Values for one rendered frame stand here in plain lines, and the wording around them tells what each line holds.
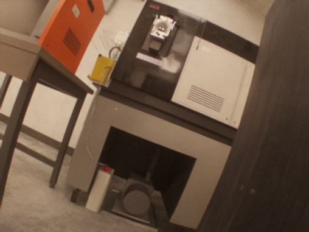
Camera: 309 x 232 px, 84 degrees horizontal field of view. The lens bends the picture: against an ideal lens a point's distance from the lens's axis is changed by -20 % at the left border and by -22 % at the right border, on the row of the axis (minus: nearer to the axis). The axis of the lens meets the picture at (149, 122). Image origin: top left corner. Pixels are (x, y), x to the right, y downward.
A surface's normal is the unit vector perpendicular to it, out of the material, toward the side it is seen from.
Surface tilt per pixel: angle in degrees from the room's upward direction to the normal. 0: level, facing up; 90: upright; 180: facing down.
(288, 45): 90
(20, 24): 90
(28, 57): 90
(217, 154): 90
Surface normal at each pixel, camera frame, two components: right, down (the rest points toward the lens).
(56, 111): 0.04, -0.04
